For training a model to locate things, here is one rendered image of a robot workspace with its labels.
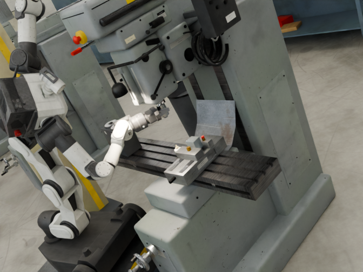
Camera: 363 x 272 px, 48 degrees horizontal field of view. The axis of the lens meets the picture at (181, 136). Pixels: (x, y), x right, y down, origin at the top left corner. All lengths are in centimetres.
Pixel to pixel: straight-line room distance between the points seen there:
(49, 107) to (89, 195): 204
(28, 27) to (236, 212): 152
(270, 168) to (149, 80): 72
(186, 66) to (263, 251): 121
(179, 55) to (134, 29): 29
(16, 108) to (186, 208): 97
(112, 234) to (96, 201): 145
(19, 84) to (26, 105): 12
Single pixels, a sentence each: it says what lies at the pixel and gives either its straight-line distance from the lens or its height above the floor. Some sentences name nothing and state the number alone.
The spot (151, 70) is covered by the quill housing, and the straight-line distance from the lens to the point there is 199.
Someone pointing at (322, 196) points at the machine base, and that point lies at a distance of 294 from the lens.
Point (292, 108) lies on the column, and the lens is 264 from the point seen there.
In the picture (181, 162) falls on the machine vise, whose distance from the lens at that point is 212.
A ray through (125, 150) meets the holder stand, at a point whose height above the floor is 96.
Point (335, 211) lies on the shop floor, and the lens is 300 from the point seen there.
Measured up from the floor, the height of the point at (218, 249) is 41.
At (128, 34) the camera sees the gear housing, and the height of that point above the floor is 169.
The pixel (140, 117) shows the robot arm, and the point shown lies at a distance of 211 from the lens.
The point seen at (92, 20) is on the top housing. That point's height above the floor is 181.
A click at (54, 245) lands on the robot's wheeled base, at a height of 57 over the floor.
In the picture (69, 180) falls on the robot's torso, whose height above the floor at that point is 101.
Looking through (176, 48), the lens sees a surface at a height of 150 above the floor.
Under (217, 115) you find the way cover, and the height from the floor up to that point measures 99.
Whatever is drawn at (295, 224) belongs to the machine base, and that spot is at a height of 18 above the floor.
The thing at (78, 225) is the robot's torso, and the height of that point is 70.
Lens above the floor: 199
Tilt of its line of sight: 25 degrees down
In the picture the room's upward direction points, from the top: 25 degrees counter-clockwise
